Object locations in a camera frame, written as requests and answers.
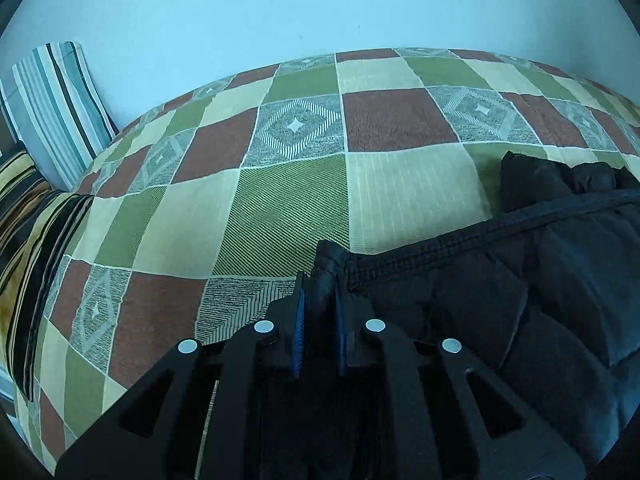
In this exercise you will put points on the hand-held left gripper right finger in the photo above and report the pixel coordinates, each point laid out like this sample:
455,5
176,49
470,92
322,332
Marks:
341,337

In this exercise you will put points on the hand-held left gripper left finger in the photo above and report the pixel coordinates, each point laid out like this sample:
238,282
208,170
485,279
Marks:
299,332

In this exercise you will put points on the black quilted jacket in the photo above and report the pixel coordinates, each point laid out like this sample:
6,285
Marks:
475,285

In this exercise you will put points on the checkered bed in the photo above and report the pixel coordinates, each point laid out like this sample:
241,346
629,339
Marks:
290,200

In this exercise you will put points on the yellow black striped pillow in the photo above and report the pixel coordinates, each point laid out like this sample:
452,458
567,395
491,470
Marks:
30,240

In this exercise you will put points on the blue striped pillow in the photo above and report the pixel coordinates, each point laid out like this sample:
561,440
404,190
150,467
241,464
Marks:
55,105

